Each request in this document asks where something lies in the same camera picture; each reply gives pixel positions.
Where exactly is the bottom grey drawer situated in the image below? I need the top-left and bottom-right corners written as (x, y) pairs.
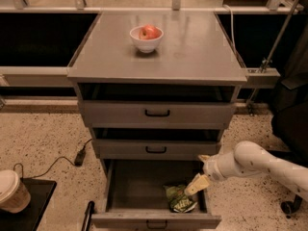
top-left (91, 160), bottom-right (221, 231)

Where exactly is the white ceramic bowl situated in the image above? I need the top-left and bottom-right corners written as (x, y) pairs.
top-left (130, 26), bottom-right (164, 53)

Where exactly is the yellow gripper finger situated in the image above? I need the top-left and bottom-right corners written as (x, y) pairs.
top-left (184, 173), bottom-right (210, 196)

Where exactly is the small black side table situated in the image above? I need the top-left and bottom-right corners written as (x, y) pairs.
top-left (0, 178), bottom-right (57, 231)

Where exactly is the red apple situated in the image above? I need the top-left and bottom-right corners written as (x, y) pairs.
top-left (139, 24), bottom-right (161, 39)

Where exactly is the paper coffee cup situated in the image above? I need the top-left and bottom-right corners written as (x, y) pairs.
top-left (0, 170), bottom-right (31, 214)

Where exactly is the top grey drawer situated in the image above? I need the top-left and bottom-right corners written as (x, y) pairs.
top-left (78, 83), bottom-right (235, 130)

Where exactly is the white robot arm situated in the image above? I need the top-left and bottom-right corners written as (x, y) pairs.
top-left (184, 141), bottom-right (308, 200)

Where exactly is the black office chair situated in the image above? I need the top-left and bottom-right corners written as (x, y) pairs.
top-left (269, 26), bottom-right (308, 216)

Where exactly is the middle grey drawer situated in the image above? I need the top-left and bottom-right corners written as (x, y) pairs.
top-left (92, 128), bottom-right (222, 161)

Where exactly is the metal diagonal support rod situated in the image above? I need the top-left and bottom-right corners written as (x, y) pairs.
top-left (245, 0), bottom-right (300, 116)

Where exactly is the black power adapter with cable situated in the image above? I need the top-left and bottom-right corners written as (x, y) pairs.
top-left (13, 138), bottom-right (93, 179)

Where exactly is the grey drawer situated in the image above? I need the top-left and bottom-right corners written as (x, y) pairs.
top-left (92, 128), bottom-right (222, 161)
top-left (78, 83), bottom-right (235, 130)
top-left (91, 160), bottom-right (221, 231)

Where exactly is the green jalapeno chip bag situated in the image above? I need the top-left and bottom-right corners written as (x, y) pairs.
top-left (164, 184), bottom-right (197, 213)

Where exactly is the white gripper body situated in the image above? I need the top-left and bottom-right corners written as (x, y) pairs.
top-left (198, 154), bottom-right (225, 182)

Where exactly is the black handle bar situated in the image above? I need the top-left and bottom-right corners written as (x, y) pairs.
top-left (81, 201), bottom-right (94, 231)

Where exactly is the grey drawer cabinet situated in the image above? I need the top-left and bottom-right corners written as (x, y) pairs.
top-left (66, 9), bottom-right (248, 166)

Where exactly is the white cable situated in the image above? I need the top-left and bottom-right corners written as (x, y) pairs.
top-left (222, 4), bottom-right (239, 56)

